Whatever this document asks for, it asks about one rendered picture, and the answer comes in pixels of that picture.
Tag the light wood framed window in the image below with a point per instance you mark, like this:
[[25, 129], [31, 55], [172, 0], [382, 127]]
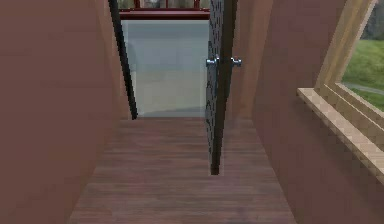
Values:
[[350, 100]]

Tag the black door frame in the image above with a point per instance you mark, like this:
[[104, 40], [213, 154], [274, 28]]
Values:
[[124, 60]]

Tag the dark grey room door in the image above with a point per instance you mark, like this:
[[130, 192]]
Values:
[[220, 100]]

